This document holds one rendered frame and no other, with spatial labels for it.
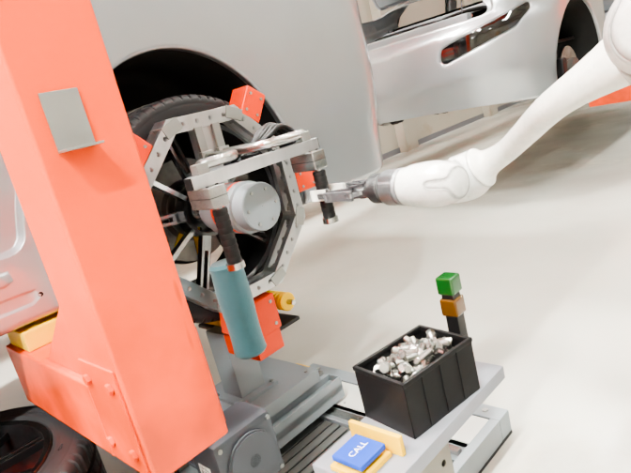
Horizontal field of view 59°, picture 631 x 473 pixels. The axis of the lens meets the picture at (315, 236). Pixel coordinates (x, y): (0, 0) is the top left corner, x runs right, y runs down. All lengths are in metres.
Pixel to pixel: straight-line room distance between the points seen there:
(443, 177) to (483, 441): 0.79
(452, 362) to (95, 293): 0.66
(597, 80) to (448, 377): 0.60
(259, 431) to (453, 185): 0.72
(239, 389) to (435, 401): 0.87
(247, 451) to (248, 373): 0.51
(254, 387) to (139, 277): 0.97
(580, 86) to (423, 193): 0.38
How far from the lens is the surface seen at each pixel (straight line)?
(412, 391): 1.05
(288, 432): 1.83
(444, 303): 1.22
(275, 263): 1.68
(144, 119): 1.54
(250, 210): 1.42
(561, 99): 1.14
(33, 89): 0.93
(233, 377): 1.82
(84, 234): 0.93
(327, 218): 1.51
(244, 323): 1.45
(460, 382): 1.15
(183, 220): 1.60
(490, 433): 1.72
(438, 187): 1.24
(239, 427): 1.37
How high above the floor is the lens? 1.08
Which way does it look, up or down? 14 degrees down
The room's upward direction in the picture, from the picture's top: 14 degrees counter-clockwise
